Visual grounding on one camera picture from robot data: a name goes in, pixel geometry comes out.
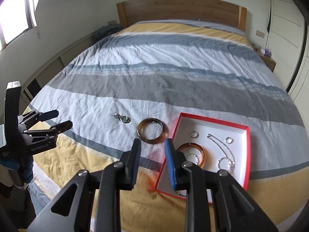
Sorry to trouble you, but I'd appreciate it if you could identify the thin silver bangle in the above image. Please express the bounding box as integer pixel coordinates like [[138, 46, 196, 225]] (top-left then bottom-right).
[[185, 152, 199, 165]]

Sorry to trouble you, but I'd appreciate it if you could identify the white wardrobe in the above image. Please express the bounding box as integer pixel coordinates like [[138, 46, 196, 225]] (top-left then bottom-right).
[[266, 0, 308, 128]]

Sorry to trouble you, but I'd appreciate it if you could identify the tortoiseshell bangle outside box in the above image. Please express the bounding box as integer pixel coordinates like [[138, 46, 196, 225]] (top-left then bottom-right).
[[137, 118, 168, 145]]

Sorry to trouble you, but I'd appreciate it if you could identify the wall switch plate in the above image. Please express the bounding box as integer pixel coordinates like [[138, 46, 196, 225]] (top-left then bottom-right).
[[256, 30, 265, 38]]

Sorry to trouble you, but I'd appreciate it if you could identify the tortoiseshell bangle in box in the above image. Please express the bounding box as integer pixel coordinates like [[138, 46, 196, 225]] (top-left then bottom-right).
[[177, 142, 206, 168]]

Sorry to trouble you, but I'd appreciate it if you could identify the window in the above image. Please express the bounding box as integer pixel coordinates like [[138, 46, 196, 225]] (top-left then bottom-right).
[[1, 0, 39, 50]]

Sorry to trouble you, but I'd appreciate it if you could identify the dark clothes pile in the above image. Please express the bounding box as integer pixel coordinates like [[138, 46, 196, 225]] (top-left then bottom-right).
[[93, 24, 123, 43]]

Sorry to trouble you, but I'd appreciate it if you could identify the wooden headboard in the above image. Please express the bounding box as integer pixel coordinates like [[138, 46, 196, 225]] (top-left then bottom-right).
[[116, 0, 247, 32]]

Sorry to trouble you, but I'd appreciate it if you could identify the wooden nightstand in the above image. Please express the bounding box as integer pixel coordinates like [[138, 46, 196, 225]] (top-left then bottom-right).
[[254, 48, 277, 72]]

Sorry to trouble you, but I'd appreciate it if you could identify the purple tissue box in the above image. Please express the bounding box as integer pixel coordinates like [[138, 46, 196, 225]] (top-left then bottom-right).
[[260, 48, 272, 57]]

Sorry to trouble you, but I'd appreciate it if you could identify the red jewelry box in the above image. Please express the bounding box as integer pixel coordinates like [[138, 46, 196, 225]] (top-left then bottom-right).
[[154, 112, 251, 205]]

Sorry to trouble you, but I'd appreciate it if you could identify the silver chain necklace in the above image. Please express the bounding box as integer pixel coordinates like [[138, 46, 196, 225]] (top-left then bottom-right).
[[207, 133, 237, 175]]

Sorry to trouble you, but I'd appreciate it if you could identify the striped bed duvet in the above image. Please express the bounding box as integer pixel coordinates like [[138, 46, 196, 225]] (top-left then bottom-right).
[[28, 20, 308, 231]]

